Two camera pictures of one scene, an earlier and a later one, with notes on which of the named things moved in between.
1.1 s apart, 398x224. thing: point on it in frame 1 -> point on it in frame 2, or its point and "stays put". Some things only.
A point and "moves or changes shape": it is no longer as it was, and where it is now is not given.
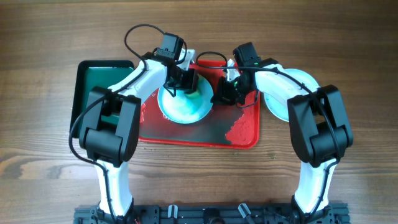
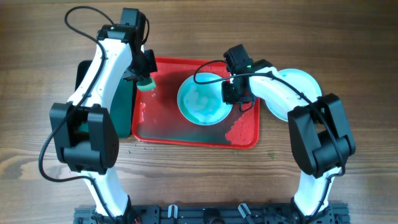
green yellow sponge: x=194 y=94 moves or changes shape
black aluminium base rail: x=214 y=214 stays put
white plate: x=279 y=107 stays put
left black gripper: x=191 y=83 -> x=152 y=67
